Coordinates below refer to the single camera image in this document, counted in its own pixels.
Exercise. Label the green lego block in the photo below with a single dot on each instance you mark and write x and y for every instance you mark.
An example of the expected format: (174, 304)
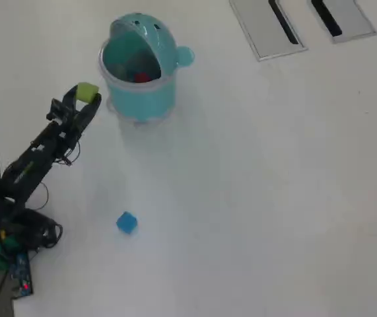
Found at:
(87, 92)

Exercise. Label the blue lego block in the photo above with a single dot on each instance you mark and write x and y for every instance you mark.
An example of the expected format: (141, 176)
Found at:
(126, 223)

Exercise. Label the teal bin with swing lid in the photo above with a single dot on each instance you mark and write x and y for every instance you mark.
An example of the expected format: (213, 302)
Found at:
(142, 99)

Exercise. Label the red lego block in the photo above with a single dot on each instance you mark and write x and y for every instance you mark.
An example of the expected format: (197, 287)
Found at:
(142, 78)

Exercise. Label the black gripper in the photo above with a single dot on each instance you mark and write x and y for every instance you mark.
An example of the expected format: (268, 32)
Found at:
(69, 125)

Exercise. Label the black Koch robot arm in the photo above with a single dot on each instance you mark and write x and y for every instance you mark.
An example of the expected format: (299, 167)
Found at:
(26, 165)

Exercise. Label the blue circuit board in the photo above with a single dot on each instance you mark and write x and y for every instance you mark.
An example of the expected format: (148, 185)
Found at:
(21, 274)

